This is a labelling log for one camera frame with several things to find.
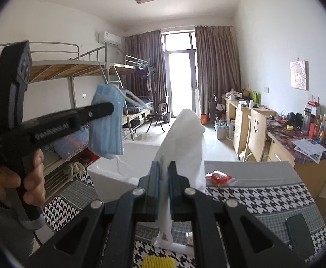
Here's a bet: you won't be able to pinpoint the blue surgical face mask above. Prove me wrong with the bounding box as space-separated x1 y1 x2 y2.
88 84 149 160

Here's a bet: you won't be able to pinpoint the yellow foam net sleeve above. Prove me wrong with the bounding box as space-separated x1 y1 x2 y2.
141 255 176 268

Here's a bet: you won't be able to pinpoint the white cloth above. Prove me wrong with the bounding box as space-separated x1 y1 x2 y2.
154 109 206 249

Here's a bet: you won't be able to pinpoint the person's left hand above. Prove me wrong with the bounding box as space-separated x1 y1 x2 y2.
0 149 46 207

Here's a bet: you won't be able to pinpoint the blue plaid quilt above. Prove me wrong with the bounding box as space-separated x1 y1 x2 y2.
53 125 89 161

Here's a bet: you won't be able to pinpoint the metal bunk bed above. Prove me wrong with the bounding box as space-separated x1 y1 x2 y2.
0 40 157 202

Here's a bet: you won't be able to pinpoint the dark green phone case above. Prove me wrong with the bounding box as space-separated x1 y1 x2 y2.
285 214 315 260

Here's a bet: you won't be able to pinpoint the white styrofoam box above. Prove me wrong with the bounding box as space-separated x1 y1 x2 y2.
87 141 159 203

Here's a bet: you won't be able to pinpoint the houndstooth tablecloth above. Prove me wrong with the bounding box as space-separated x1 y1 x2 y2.
44 161 326 267

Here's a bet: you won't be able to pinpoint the red snack packet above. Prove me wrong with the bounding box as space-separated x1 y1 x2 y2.
205 170 236 187

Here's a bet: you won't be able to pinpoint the white air conditioner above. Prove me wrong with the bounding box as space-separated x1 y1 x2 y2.
98 31 122 46

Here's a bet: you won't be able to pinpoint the black folding chair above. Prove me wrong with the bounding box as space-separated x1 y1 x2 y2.
147 96 170 132

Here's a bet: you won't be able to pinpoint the wooden desk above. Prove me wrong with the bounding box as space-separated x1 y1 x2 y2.
222 96 326 198

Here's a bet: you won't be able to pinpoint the grey curtain left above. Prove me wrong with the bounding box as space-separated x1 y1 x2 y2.
124 30 167 110

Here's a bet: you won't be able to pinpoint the grey curtain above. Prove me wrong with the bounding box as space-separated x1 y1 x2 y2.
124 30 167 110
195 26 241 114

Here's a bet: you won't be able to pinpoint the wooden chair smiley face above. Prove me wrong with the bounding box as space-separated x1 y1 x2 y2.
243 108 275 161

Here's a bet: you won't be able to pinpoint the papers on desk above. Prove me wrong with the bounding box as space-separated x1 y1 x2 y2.
292 139 326 164

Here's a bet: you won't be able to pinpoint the black headphones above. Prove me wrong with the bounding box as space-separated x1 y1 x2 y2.
287 112 303 128

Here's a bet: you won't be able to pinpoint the grey curtain right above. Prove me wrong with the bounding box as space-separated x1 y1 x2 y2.
195 26 241 114

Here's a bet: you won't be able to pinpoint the cartoon wall picture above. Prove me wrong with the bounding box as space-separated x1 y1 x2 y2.
290 61 307 90

